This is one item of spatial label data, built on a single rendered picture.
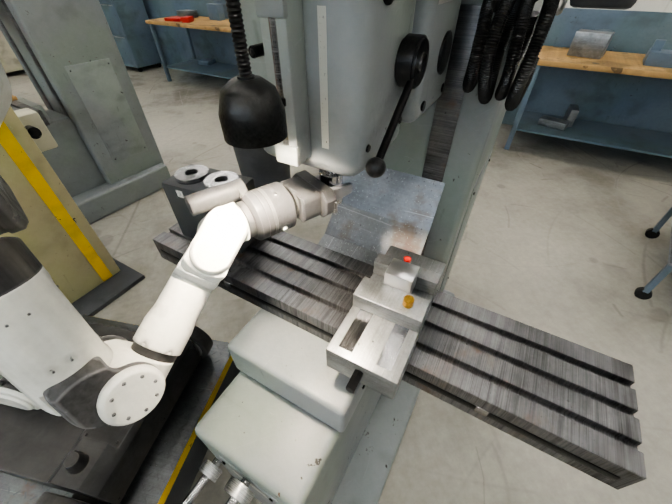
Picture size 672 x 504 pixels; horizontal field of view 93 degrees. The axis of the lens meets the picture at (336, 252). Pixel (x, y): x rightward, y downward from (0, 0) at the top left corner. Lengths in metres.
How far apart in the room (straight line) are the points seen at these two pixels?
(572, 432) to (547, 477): 1.05
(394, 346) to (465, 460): 1.10
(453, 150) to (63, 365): 0.88
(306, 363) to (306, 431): 0.16
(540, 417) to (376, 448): 0.79
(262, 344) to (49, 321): 0.49
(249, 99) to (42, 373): 0.37
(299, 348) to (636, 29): 4.46
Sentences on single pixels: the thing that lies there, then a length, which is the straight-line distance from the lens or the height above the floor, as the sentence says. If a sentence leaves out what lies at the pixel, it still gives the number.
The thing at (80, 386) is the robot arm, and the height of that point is 1.21.
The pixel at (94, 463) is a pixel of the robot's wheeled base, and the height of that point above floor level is 0.61.
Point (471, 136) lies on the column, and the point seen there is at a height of 1.24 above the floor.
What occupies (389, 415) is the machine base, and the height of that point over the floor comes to 0.20.
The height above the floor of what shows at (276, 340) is 0.86.
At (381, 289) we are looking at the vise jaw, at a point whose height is 1.05.
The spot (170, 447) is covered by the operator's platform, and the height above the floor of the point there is 0.40.
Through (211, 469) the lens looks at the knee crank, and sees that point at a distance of 1.10.
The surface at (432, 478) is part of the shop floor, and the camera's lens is 1.65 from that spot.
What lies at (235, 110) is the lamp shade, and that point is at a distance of 0.36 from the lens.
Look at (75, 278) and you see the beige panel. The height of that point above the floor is 0.17.
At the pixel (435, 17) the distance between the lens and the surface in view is 0.62.
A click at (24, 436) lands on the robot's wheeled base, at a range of 1.38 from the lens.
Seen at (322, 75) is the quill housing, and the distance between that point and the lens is 0.47.
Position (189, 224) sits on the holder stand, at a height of 1.00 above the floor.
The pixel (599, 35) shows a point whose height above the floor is 1.06.
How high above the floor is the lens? 1.57
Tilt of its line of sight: 43 degrees down
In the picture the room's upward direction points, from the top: straight up
